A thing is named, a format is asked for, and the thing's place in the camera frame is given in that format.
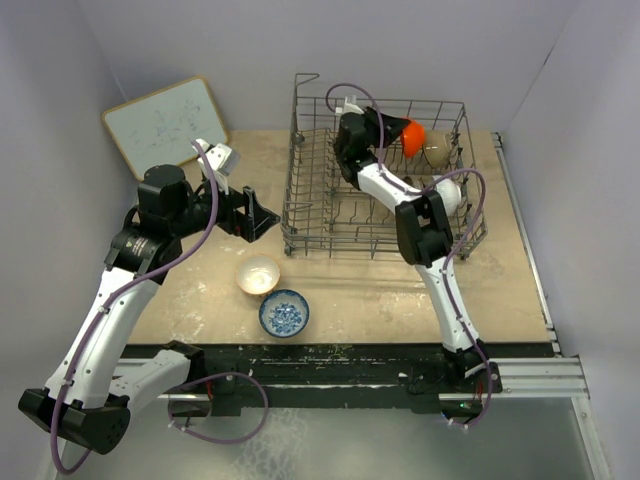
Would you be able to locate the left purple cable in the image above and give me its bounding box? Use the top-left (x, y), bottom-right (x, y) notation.
top-left (50, 139), bottom-right (269, 475)

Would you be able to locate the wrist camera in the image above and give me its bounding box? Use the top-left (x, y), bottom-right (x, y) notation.
top-left (191, 138), bottom-right (240, 195)
top-left (334, 95), bottom-right (364, 116)

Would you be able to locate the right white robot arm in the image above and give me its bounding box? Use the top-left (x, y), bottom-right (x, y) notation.
top-left (333, 108), bottom-right (497, 394)

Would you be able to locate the beige white bowl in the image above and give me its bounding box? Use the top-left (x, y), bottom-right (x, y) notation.
top-left (235, 254), bottom-right (281, 296)

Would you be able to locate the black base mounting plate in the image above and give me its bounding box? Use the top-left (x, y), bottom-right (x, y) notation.
top-left (119, 342), bottom-right (501, 414)

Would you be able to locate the small whiteboard with wood frame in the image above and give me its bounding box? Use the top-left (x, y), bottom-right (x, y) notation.
top-left (102, 76), bottom-right (229, 180)

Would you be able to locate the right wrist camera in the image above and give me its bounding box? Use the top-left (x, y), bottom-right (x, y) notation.
top-left (334, 95), bottom-right (364, 116)

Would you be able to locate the black glossy bowl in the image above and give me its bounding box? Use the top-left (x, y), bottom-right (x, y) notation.
top-left (423, 130), bottom-right (452, 169)

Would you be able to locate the purple cable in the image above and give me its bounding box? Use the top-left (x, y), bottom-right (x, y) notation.
top-left (325, 83), bottom-right (494, 431)
top-left (50, 139), bottom-right (269, 475)

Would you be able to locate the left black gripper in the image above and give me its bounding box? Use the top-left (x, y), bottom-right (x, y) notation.
top-left (170, 171), bottom-right (279, 241)

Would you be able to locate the orange bowl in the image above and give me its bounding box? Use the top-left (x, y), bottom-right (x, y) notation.
top-left (401, 119), bottom-right (426, 158)

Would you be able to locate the white ceramic bowl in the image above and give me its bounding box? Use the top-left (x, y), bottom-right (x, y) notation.
top-left (435, 178), bottom-right (462, 217)

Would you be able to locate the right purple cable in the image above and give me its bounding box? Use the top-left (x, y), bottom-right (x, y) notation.
top-left (325, 83), bottom-right (494, 431)

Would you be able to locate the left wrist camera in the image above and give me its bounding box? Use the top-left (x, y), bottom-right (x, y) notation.
top-left (191, 138), bottom-right (240, 195)

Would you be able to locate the blue white patterned bowl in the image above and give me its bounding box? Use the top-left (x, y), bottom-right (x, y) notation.
top-left (259, 289), bottom-right (310, 339)

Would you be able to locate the grey wire dish rack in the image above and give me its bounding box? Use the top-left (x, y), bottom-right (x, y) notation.
top-left (282, 73), bottom-right (487, 259)

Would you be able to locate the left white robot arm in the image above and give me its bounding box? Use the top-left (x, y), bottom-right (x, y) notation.
top-left (18, 165), bottom-right (280, 457)

